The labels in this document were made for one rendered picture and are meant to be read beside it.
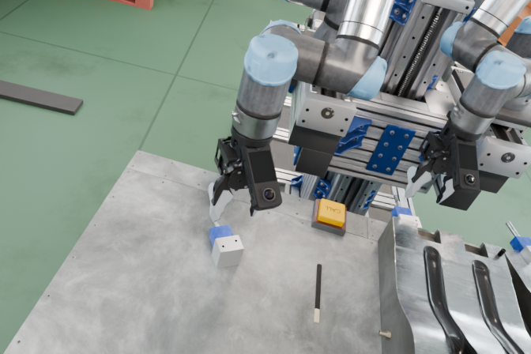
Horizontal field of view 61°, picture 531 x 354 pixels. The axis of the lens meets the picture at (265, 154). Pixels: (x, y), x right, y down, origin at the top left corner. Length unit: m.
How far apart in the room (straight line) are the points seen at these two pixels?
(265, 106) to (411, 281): 0.49
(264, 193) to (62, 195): 1.54
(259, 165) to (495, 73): 0.47
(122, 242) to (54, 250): 1.02
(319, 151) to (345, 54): 0.56
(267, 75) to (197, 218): 0.46
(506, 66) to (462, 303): 0.46
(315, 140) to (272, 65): 0.63
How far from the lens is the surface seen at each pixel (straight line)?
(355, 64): 0.76
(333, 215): 1.07
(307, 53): 0.75
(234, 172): 0.76
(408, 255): 1.01
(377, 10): 0.78
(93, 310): 0.89
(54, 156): 2.36
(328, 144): 1.26
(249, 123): 0.70
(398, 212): 1.16
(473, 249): 1.16
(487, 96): 0.94
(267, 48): 0.65
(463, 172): 0.97
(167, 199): 1.05
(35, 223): 2.08
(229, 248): 0.91
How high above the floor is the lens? 1.56
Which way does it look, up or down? 39 degrees down
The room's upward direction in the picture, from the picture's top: 17 degrees clockwise
